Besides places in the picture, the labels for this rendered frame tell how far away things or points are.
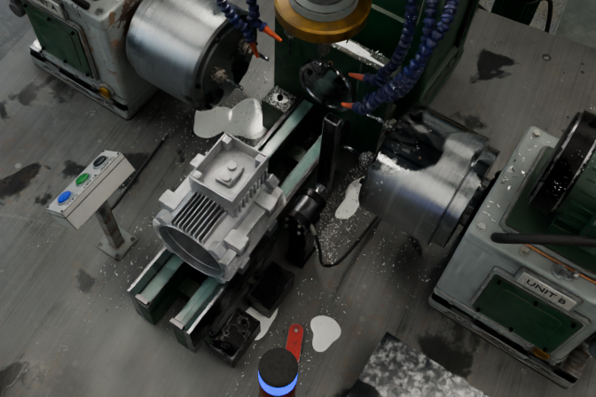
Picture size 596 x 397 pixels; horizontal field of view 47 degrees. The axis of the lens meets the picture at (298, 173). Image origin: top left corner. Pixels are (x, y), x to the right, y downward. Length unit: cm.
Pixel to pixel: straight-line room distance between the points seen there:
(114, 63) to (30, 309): 58
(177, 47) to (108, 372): 70
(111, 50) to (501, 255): 94
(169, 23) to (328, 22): 40
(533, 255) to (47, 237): 106
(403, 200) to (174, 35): 59
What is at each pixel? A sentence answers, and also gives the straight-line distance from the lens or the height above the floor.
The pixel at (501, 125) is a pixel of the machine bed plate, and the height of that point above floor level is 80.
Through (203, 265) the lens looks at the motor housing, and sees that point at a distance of 142.
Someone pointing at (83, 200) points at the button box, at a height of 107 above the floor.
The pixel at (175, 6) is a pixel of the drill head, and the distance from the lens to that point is 153.
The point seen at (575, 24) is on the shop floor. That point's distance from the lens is 339.
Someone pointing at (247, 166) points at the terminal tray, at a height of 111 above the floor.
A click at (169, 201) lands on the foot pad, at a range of 134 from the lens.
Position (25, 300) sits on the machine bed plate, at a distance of 163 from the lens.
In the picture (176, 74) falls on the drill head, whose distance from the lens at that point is 150.
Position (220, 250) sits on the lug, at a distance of 127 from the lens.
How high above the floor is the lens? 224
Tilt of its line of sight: 59 degrees down
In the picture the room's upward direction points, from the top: 4 degrees clockwise
